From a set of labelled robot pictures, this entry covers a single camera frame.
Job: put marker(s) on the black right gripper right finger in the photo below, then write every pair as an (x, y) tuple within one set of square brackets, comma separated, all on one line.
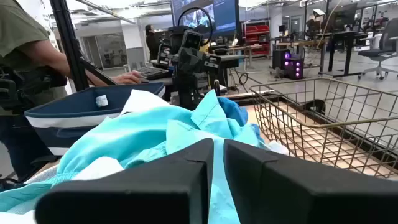
[(311, 199)]

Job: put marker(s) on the black standing desk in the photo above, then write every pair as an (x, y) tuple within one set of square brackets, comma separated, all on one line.
[(348, 35)]

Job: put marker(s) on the turquoise cloth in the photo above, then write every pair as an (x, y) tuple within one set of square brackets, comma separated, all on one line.
[(130, 133)]

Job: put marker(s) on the person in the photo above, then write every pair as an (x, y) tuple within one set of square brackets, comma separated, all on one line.
[(152, 43), (18, 31)]

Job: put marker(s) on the black keyboard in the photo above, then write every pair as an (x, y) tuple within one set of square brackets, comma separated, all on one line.
[(152, 73)]

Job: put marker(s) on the blue sock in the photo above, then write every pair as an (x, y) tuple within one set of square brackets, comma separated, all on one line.
[(233, 110)]

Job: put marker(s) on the black waist bag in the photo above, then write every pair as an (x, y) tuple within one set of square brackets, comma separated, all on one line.
[(28, 87)]

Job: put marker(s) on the light wooden table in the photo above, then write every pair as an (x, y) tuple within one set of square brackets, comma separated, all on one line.
[(248, 47)]

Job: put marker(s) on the person's hand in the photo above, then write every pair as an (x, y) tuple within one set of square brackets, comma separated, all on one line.
[(127, 77)]

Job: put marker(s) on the white handwritten label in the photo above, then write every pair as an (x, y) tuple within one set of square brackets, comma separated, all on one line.
[(101, 100)]

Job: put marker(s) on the monitor with blue screen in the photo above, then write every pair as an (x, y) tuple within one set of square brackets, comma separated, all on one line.
[(224, 15)]

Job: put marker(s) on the computer tower purple lights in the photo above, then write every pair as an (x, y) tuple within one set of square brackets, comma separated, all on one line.
[(293, 67)]

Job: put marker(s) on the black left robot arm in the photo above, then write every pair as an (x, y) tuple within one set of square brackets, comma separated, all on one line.
[(169, 46)]

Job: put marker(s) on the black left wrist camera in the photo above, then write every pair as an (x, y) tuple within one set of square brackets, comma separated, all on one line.
[(191, 40)]

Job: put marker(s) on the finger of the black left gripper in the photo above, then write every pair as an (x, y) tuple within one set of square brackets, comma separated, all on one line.
[(197, 91), (183, 91)]

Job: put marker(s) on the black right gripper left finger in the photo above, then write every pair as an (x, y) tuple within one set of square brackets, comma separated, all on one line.
[(140, 193)]

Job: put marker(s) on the grey office chair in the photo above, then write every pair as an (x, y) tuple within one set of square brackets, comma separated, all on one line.
[(388, 40)]

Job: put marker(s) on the red shelf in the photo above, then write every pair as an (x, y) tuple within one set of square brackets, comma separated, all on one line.
[(256, 31)]

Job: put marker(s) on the black monitor back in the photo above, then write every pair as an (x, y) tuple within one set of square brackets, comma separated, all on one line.
[(342, 17)]

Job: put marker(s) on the light blue patterned cloth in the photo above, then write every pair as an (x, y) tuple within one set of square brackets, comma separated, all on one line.
[(40, 175)]

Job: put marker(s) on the white mesh cloth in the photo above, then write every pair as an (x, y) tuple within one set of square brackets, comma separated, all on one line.
[(276, 147)]

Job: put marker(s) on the black computer tower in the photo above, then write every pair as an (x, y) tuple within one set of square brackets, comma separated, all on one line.
[(278, 59)]

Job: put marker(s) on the black aluminium frame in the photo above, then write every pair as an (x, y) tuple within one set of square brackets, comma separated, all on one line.
[(70, 46)]

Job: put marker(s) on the navy fabric bin white stripe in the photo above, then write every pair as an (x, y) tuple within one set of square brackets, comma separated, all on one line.
[(74, 105)]

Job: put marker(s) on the person's forearm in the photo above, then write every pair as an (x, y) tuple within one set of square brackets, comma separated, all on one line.
[(62, 62)]

